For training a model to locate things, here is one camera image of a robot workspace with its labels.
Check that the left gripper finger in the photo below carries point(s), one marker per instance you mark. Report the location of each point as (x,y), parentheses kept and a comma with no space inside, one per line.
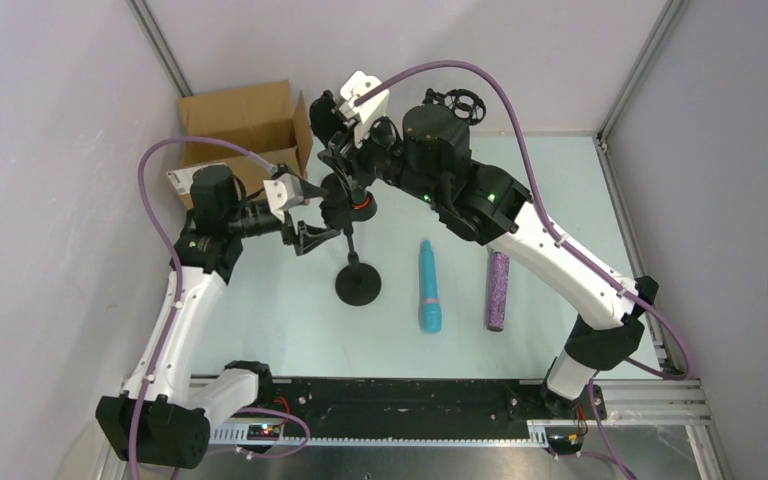
(301,190)
(309,237)

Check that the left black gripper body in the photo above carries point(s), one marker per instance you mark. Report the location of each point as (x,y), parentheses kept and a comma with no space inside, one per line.
(292,226)

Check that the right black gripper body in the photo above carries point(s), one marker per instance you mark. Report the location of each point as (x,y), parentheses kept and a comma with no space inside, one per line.
(342,162)

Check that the black round-base mic stand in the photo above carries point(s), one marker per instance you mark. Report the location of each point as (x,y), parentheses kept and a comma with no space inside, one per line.
(354,265)

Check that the black microphone orange end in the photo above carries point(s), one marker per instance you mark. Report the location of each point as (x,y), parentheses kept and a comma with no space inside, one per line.
(325,118)

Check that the brown cardboard box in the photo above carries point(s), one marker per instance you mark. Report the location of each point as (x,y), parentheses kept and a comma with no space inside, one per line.
(270,120)

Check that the teal microphone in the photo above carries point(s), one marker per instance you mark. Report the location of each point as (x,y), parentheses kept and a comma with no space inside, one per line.
(430,308)

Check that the purple glitter microphone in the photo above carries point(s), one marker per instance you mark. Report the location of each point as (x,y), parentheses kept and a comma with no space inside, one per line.
(498,279)

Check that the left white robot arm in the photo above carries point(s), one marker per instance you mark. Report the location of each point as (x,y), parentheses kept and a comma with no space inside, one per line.
(157,419)

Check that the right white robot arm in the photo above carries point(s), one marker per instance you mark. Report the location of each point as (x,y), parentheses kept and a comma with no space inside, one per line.
(429,157)

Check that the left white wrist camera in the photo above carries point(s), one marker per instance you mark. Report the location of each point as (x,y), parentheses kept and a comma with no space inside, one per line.
(284,193)

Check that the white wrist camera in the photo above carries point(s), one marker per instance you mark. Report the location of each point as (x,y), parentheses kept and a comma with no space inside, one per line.
(361,103)
(284,193)

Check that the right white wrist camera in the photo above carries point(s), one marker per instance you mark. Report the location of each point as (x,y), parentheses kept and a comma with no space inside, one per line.
(361,103)

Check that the black tripod shock-mount stand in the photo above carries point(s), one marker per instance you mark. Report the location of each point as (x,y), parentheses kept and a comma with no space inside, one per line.
(464,104)

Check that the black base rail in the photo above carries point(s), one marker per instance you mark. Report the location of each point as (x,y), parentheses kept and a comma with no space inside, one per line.
(401,412)

